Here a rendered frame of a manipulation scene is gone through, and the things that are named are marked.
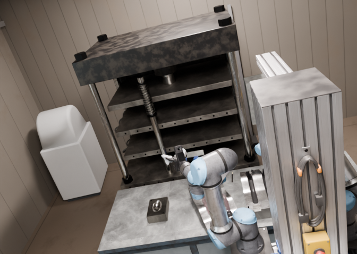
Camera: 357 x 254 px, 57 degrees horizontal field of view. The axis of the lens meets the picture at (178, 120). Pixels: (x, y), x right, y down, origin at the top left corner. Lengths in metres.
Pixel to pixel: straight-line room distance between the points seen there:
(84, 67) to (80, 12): 1.89
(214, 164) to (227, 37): 1.27
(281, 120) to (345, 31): 3.73
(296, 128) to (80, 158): 3.53
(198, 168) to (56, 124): 3.05
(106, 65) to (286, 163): 1.82
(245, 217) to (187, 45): 1.36
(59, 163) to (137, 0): 2.27
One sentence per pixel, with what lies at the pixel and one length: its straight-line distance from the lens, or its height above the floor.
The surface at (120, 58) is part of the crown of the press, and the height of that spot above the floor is 1.95.
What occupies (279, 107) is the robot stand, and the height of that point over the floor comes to 2.02.
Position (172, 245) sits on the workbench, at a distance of 2.58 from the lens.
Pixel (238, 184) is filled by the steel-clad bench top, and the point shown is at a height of 0.80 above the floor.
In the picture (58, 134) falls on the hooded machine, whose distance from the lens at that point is 4.36.
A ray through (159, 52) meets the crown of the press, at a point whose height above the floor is 1.93.
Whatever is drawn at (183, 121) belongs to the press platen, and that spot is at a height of 1.27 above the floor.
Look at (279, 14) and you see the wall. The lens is 4.48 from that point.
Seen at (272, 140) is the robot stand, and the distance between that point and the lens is 1.15.
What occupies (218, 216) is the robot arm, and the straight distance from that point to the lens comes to 1.69.
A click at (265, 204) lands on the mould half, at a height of 0.89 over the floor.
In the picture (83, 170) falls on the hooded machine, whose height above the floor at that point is 0.45.
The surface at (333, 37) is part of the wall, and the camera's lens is 4.76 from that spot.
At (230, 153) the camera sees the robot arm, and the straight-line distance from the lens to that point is 1.56.
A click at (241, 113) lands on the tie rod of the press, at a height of 1.27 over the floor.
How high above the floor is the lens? 2.50
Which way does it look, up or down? 25 degrees down
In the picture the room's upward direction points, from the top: 15 degrees counter-clockwise
